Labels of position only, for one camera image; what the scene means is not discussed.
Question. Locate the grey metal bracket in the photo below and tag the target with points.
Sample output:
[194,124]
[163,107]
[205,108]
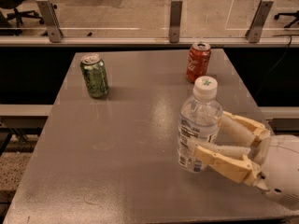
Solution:
[48,14]
[255,30]
[175,20]

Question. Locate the left grey metal bracket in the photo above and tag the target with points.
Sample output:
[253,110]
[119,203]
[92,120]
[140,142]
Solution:
[48,14]

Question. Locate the black office chair right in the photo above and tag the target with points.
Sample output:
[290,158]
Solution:
[288,14]

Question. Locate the blue labelled plastic water bottle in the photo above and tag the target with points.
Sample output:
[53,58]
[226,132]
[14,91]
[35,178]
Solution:
[199,118]

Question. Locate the right grey metal bracket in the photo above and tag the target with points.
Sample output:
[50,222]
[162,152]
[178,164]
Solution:
[255,30]

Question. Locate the green soda can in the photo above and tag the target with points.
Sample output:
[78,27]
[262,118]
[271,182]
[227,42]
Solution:
[95,75]

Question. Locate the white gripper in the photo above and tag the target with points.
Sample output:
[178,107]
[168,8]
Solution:
[282,168]

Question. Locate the black office chair left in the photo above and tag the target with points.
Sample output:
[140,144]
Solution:
[18,16]

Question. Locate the grey metal rail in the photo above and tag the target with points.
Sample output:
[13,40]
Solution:
[291,41]

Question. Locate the red cola can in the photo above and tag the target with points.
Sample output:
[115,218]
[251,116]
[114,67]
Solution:
[198,60]

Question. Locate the middle grey metal bracket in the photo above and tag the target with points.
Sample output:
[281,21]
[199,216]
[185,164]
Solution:
[175,20]

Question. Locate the black office chair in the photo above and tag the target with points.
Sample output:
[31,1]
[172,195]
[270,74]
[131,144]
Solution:
[288,14]
[18,16]

